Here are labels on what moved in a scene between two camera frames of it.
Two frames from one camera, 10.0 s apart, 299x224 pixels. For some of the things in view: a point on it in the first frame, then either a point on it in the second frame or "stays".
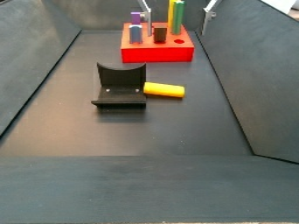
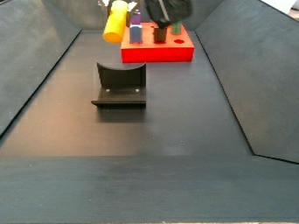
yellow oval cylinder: (163, 90) → (115, 27)
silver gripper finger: (147, 14) → (106, 3)
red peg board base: (177, 51) stays
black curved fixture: (122, 87) stays
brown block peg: (159, 35) stays
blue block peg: (135, 33) stays
